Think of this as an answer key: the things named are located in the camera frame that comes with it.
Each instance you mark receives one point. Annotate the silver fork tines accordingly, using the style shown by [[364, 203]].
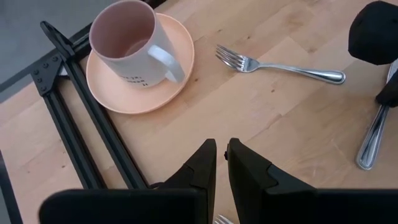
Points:
[[222, 220]]

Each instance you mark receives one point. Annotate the peach round plate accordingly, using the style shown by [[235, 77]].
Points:
[[130, 99]]

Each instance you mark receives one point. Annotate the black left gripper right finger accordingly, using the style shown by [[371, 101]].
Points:
[[295, 205]]

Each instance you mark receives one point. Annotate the silver table knife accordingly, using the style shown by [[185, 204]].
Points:
[[371, 146]]

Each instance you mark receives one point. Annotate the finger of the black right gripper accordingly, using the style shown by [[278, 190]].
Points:
[[390, 96], [376, 31]]

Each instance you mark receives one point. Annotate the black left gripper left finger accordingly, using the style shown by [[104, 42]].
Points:
[[155, 205]]

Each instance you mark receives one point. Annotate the silver fork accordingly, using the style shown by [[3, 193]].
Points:
[[311, 73]]

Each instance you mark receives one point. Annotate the white mug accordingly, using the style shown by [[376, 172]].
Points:
[[140, 62]]

